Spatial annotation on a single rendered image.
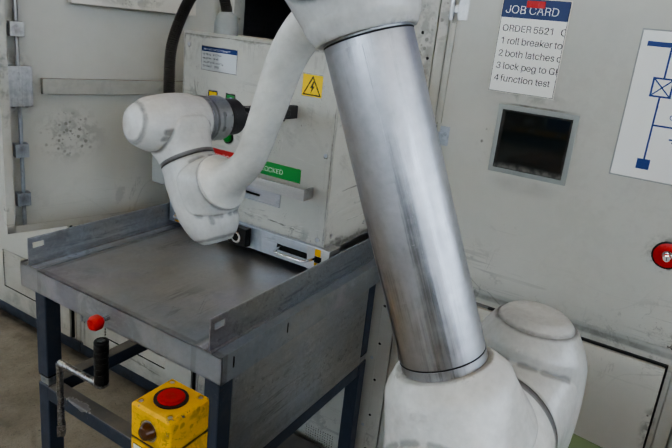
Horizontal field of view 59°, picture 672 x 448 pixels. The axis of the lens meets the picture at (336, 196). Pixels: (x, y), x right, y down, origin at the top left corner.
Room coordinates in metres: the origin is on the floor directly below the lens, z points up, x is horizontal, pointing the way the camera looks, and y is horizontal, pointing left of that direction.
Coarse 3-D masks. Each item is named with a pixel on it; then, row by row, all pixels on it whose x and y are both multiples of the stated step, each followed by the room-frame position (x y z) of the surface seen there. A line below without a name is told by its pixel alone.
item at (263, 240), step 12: (252, 228) 1.43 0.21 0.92; (252, 240) 1.43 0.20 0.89; (264, 240) 1.41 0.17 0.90; (276, 240) 1.39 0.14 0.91; (288, 240) 1.38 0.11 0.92; (264, 252) 1.41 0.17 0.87; (288, 252) 1.37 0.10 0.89; (300, 252) 1.36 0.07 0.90; (324, 252) 1.32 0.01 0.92; (336, 252) 1.34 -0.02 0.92; (300, 264) 1.35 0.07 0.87
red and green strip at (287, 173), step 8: (216, 152) 1.52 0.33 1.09; (224, 152) 1.50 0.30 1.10; (232, 152) 1.49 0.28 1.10; (264, 168) 1.44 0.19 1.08; (272, 168) 1.42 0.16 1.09; (280, 168) 1.41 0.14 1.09; (288, 168) 1.40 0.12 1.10; (272, 176) 1.42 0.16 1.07; (280, 176) 1.41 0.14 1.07; (288, 176) 1.40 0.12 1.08; (296, 176) 1.39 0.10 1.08
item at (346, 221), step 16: (192, 32) 1.57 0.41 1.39; (208, 32) 1.55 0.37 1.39; (336, 128) 1.34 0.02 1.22; (336, 144) 1.35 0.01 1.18; (336, 160) 1.35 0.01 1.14; (336, 176) 1.36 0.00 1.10; (352, 176) 1.43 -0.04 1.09; (336, 192) 1.37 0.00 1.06; (352, 192) 1.44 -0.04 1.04; (336, 208) 1.37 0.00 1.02; (352, 208) 1.44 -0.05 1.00; (336, 224) 1.38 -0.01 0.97; (352, 224) 1.45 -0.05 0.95; (336, 240) 1.39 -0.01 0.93
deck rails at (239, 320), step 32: (96, 224) 1.38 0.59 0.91; (128, 224) 1.47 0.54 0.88; (160, 224) 1.56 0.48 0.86; (32, 256) 1.23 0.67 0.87; (64, 256) 1.29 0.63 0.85; (352, 256) 1.40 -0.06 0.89; (288, 288) 1.16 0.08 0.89; (320, 288) 1.27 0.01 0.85; (224, 320) 0.99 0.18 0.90; (256, 320) 1.07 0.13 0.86
